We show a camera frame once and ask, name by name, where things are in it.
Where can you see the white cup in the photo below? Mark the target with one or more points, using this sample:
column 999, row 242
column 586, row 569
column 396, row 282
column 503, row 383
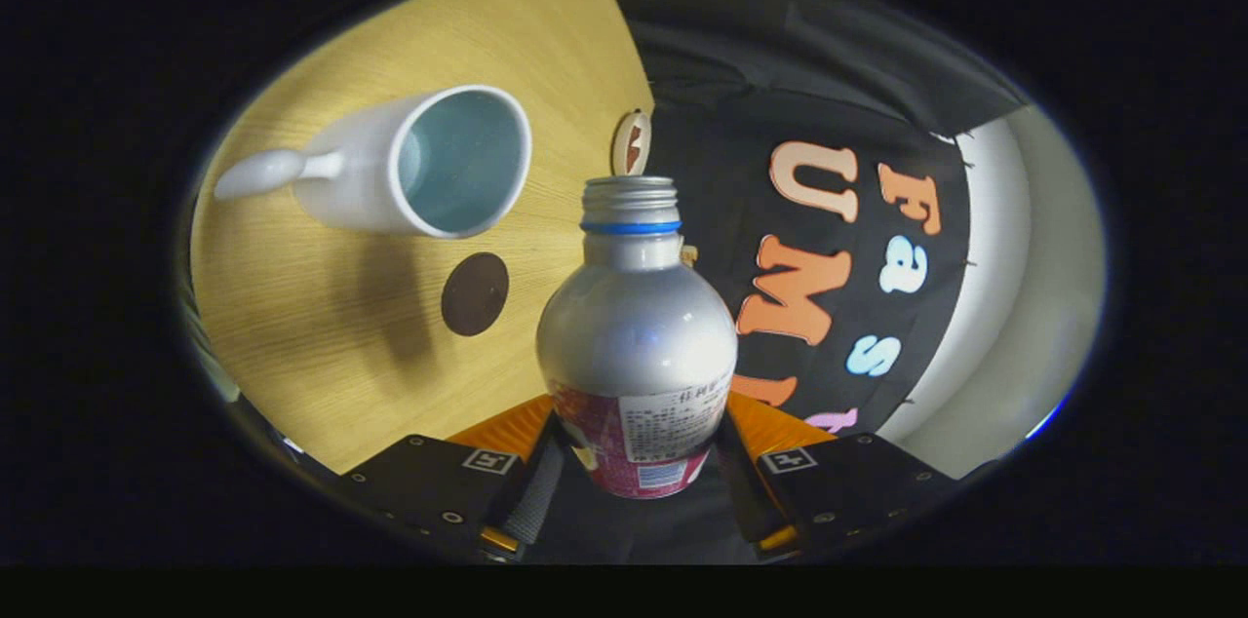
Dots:
column 356, row 179

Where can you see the small plate with red food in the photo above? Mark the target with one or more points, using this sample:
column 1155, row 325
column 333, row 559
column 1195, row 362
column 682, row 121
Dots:
column 632, row 143

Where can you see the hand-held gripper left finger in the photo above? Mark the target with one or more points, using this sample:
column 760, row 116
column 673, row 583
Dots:
column 531, row 501

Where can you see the wooden table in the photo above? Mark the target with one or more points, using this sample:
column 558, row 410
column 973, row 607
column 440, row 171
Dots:
column 292, row 326

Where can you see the silver bottle with red label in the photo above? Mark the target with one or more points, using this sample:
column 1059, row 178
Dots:
column 634, row 335

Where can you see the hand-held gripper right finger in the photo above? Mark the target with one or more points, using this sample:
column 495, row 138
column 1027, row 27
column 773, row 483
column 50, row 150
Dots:
column 746, row 501

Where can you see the round brown coaster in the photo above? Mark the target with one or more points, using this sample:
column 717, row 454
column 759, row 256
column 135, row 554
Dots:
column 475, row 294

